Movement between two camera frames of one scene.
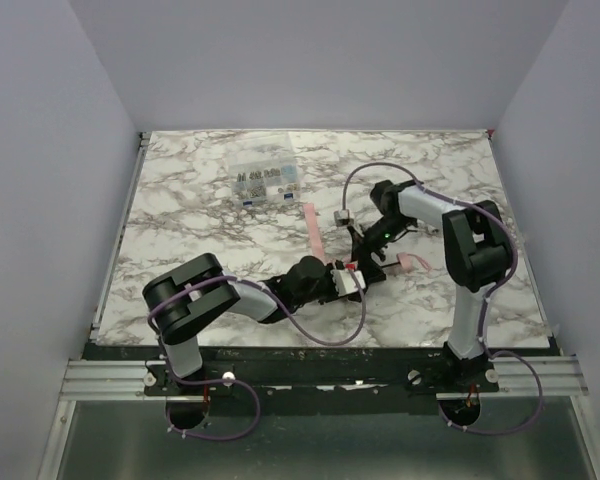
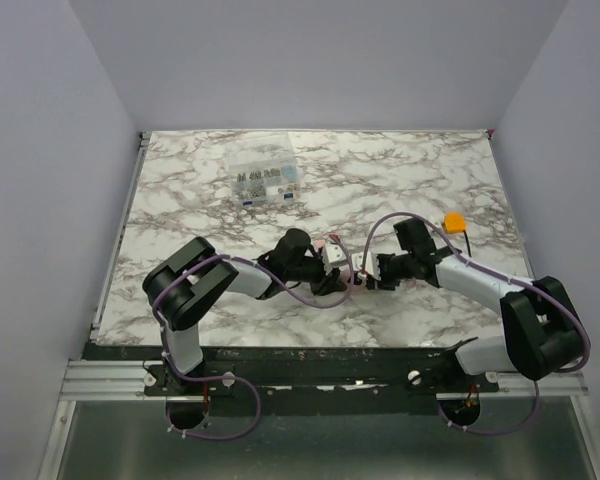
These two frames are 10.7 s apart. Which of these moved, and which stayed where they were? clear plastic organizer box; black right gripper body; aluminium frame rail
Moved: black right gripper body
Stayed: aluminium frame rail; clear plastic organizer box
